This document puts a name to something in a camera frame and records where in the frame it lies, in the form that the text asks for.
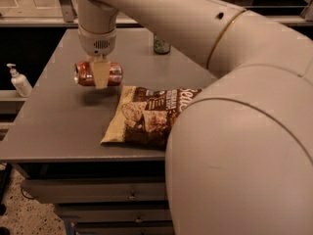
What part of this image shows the white pump sanitizer bottle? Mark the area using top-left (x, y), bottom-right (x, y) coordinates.
top-left (7, 64), bottom-right (32, 98)

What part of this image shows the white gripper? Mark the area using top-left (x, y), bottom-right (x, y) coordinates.
top-left (78, 27), bottom-right (116, 89)

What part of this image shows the red coke can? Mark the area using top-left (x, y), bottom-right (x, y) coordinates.
top-left (74, 61), bottom-right (123, 86)

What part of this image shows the green soda can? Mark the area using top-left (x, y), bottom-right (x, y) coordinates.
top-left (154, 34), bottom-right (171, 55)

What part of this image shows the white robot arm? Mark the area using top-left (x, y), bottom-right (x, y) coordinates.
top-left (78, 0), bottom-right (313, 235)

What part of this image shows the sea salt chips bag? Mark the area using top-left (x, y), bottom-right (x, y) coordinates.
top-left (102, 86), bottom-right (201, 147)

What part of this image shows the grey drawer cabinet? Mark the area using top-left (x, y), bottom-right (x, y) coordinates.
top-left (0, 27), bottom-right (218, 235)

